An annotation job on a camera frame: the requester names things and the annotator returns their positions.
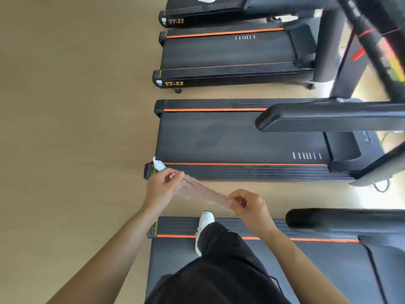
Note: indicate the person's right hand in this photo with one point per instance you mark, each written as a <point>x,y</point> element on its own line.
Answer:
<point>254,213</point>

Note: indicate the person's left hand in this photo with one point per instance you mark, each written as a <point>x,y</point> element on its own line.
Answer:
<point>159,189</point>

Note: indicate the person's right thumb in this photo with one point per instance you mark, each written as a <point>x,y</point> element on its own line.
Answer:
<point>238,204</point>

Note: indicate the person's left thumb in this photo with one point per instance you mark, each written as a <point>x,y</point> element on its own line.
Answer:
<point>177,178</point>

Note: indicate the clear plastic glove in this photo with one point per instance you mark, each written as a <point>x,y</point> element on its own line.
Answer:
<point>202,192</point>

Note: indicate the person's right forearm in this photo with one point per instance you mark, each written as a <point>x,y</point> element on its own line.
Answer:
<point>303,269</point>

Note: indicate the person's left forearm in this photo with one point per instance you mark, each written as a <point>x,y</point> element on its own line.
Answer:
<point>104,259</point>

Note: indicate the small white squeeze bottle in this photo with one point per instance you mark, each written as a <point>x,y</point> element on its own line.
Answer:
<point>158,163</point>

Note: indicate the white sneaker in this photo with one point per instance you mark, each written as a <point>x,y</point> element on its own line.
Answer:
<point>203,224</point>

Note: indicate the black treadmill orange stripe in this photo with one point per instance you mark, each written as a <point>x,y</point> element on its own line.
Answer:
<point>316,269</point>
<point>240,139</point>
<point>221,11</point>
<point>234,56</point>

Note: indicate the black trousers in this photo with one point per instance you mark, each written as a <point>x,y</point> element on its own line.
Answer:
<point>218,272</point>

